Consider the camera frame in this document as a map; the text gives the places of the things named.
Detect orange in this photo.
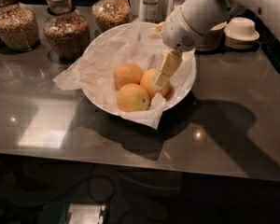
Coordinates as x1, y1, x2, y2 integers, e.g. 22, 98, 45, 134
140, 69, 170, 98
117, 83, 150, 112
113, 63, 144, 90

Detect short stack paper bowls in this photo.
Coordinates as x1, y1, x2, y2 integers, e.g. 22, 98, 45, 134
224, 17, 259, 49

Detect glass cereal jar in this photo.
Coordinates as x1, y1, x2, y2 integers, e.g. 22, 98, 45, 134
92, 0, 131, 33
0, 0, 40, 51
43, 0, 90, 61

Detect glass cereal jar right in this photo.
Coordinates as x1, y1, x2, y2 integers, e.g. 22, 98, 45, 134
92, 0, 131, 33

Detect white ceramic bowl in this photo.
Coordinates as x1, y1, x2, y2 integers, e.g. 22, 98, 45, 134
81, 21, 198, 117

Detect glass cereal jar far left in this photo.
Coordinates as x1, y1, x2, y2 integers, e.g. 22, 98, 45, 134
0, 0, 40, 51

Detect white crumpled paper liner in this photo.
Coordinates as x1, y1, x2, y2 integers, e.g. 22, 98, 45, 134
53, 21, 197, 129

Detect metal box under table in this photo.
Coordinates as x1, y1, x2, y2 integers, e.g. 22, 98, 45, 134
38, 202, 109, 224

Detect small clear glass bottle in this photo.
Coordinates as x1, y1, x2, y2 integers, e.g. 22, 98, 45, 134
142, 0, 158, 23

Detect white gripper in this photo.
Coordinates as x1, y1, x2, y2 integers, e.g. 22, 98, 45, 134
148, 6, 203, 91

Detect orange front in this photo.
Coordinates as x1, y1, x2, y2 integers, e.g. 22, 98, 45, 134
117, 83, 150, 112

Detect glass cereal jar middle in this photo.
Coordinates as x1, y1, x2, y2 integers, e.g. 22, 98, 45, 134
43, 0, 90, 61

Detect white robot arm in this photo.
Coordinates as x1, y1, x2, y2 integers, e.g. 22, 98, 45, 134
152, 0, 280, 91

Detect tall stack paper bowls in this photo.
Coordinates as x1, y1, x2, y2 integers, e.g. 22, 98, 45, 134
196, 21, 227, 51

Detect white appliance behind bowl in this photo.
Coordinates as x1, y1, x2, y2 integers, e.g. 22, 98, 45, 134
129, 0, 176, 22

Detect black cable under table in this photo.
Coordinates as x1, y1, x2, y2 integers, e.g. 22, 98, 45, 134
83, 166, 118, 205

